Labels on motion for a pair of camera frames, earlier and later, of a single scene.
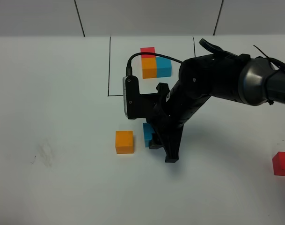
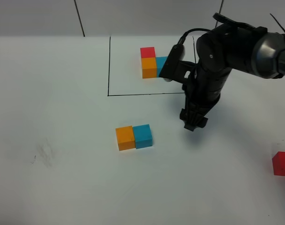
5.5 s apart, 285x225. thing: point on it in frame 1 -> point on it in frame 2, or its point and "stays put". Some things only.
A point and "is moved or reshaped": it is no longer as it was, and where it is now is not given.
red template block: x=148 y=49 stays put
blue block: x=148 y=131 is moved or reshaped
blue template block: x=164 y=67 stays put
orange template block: x=149 y=68 stays put
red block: x=282 y=162 stays put
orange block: x=124 y=142 is moved or reshaped
